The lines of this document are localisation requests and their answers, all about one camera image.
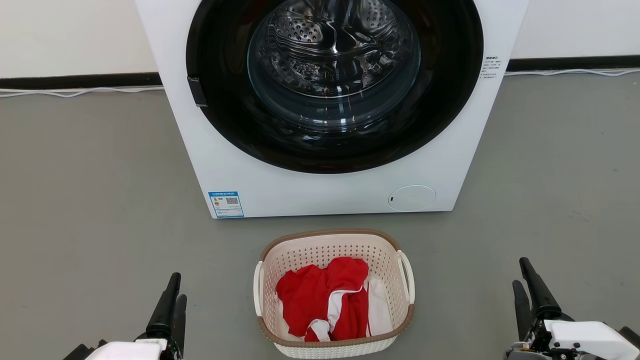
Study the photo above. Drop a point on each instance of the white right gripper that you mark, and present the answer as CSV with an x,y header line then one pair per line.
x,y
585,340

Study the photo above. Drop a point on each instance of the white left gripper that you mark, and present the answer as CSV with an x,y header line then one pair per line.
x,y
130,351

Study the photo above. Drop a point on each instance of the cream perforated laundry basket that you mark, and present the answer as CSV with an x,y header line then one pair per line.
x,y
300,250

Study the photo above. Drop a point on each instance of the blue energy label sticker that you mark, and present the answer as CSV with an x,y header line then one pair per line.
x,y
226,204

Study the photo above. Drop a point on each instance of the red and white garment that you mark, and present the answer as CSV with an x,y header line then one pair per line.
x,y
315,295

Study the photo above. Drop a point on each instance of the round white filter cover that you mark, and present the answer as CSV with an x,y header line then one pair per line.
x,y
412,198

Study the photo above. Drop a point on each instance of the white front-load washing machine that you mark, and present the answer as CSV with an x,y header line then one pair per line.
x,y
310,192

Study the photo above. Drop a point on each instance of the round black glass washer door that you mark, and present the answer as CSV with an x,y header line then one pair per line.
x,y
450,90

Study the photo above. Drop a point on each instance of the printed text instruction sticker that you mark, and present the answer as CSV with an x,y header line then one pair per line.
x,y
491,67

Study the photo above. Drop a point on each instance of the stainless steel washer drum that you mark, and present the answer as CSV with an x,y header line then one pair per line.
x,y
330,45

